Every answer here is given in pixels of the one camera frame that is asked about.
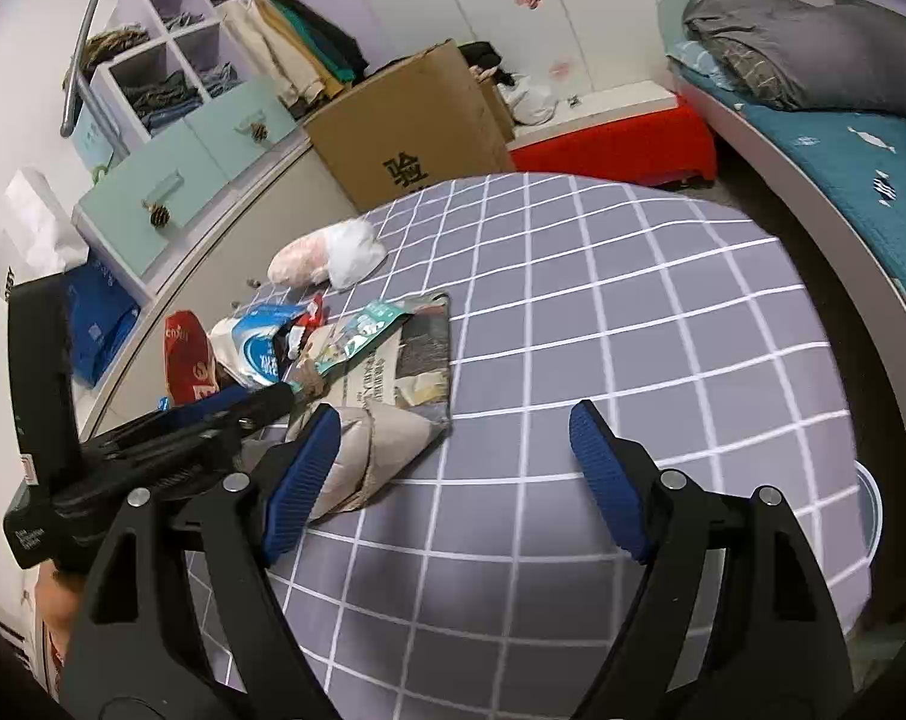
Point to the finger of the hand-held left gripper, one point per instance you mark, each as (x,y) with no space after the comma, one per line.
(205,401)
(269,403)

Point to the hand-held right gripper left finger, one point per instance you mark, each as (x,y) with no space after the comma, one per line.
(303,480)

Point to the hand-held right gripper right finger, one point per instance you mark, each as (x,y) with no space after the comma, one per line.
(610,480)

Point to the red snack packet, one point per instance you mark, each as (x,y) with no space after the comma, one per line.
(190,367)

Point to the blue white snack packet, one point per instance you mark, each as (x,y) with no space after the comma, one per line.
(250,345)

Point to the grey paper bag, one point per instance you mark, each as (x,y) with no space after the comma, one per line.
(370,457)

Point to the red white small wrapper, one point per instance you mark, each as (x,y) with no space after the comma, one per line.
(307,319)

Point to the green snack packet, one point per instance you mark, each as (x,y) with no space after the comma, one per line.
(367,326)

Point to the newspaper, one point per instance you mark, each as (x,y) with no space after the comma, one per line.
(415,360)

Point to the pink white bag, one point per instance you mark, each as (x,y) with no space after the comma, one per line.
(325,259)

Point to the blue plastic bucket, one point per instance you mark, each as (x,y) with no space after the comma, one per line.
(869,510)

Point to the person's left hand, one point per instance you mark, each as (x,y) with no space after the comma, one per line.
(52,604)

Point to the blue bag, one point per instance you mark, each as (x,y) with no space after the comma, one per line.
(97,322)

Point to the white paper bag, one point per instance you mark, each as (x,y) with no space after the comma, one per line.
(18,240)

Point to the grey checked tablecloth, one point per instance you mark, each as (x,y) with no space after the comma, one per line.
(573,300)

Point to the large teal drawer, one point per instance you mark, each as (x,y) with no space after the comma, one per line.
(149,199)

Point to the small teal drawer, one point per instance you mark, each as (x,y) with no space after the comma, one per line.
(235,116)

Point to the large cardboard box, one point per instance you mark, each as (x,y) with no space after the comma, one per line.
(400,127)

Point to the folded dark jeans stack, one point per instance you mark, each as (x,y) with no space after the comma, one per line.
(164,96)

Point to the folded blue jeans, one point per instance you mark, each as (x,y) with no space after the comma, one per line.
(217,80)

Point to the red covered bench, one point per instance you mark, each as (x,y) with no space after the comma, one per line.
(618,146)

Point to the brown clothes pile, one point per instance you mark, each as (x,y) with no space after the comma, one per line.
(112,43)

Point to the cream hanging jacket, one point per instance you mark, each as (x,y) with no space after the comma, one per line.
(265,45)

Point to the grey metal handrail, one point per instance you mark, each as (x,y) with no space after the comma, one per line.
(85,30)

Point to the green hanging garment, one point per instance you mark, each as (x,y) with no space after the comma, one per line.
(314,37)

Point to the white board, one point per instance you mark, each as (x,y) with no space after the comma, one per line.
(595,111)

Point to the black hanging coat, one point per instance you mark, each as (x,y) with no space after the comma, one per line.
(344,34)

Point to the white cloth pile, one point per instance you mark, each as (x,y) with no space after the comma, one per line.
(528,99)

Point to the bed with teal quilt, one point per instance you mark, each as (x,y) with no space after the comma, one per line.
(835,157)

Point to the black cloth pile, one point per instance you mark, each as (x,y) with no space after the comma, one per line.
(483,54)

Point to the faded pink sticker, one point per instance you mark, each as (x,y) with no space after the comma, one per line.
(560,69)

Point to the light blue plaid pillow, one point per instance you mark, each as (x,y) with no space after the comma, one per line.
(697,60)

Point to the grey duvet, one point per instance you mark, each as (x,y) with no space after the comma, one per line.
(798,52)

